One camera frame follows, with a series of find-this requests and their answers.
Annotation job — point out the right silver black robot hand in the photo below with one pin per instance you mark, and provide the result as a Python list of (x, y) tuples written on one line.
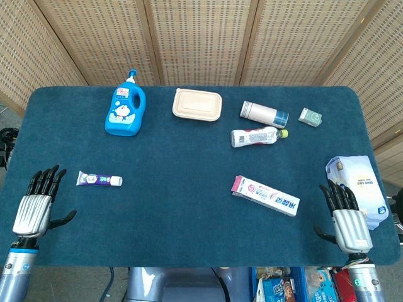
[(351, 229)]

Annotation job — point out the white pink toothpaste box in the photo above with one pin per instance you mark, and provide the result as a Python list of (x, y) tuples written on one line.
[(267, 196)]

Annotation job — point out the grey blue robot torso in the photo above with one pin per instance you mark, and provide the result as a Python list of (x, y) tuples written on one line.
[(176, 283)]

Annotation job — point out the purple toothpaste tube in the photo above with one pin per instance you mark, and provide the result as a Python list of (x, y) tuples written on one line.
[(97, 179)]

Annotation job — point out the white blue tissue pack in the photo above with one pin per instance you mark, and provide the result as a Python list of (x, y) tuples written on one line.
[(362, 179)]

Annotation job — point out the small green carton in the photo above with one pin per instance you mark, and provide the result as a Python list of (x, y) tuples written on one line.
[(310, 117)]

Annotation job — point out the black stand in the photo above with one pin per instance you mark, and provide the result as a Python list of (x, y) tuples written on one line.
[(397, 201)]

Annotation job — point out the blue printed package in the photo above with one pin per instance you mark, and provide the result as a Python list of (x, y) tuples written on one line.
[(277, 291)]

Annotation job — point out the beige lidded lunch box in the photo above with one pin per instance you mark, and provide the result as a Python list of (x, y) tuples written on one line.
[(196, 105)]

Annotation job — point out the woven wooden screen panel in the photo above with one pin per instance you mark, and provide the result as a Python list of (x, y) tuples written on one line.
[(25, 56), (201, 41), (302, 41), (97, 41), (378, 69)]

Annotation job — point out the white drink bottle green cap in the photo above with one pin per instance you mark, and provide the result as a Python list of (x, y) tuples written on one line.
[(255, 137)]

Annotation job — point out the light blue snack bag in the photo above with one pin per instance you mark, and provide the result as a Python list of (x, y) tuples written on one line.
[(322, 286)]

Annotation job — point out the white blue cylindrical flask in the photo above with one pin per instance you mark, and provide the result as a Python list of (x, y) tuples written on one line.
[(263, 114)]

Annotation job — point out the dark blue table mat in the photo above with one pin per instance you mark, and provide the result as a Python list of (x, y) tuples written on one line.
[(189, 157)]

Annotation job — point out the blue plastic crate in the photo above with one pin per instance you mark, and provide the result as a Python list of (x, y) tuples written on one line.
[(300, 280)]

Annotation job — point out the red bag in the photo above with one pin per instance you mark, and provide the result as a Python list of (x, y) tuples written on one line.
[(343, 283)]

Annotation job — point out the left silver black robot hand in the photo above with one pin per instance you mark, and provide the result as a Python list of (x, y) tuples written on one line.
[(33, 214)]

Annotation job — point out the blue cartoon detergent bottle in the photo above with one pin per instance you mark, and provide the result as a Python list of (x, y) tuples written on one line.
[(122, 116)]

